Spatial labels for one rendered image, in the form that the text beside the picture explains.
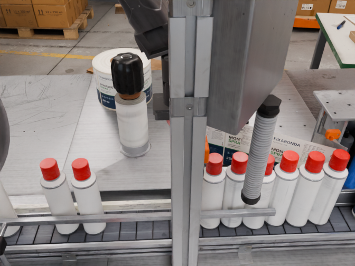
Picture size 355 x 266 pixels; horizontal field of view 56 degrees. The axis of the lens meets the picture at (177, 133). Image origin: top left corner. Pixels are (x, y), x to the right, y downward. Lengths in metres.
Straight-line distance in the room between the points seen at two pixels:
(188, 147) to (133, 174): 0.51
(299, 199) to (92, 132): 0.66
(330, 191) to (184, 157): 0.42
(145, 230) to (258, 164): 0.37
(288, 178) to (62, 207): 0.48
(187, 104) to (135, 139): 0.57
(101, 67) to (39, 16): 3.06
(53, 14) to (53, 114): 2.87
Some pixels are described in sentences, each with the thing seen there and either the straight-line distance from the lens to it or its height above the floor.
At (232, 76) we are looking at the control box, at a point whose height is 1.36.
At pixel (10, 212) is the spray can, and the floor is 0.94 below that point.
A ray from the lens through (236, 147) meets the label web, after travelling 0.86.
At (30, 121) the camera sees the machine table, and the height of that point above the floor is 0.83.
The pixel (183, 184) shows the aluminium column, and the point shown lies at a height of 1.18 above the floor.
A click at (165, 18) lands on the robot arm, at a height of 1.35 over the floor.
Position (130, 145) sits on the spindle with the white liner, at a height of 0.92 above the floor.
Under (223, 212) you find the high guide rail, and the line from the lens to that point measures 0.75.
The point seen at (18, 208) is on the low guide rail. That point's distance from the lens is 0.89.
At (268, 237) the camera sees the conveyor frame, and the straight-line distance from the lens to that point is 0.83.
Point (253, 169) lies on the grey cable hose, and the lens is 0.56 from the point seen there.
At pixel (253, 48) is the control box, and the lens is 0.37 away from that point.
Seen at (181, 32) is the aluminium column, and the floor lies 1.41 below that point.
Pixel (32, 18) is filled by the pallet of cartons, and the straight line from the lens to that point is 4.24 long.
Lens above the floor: 1.54
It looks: 38 degrees down
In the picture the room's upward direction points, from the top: straight up
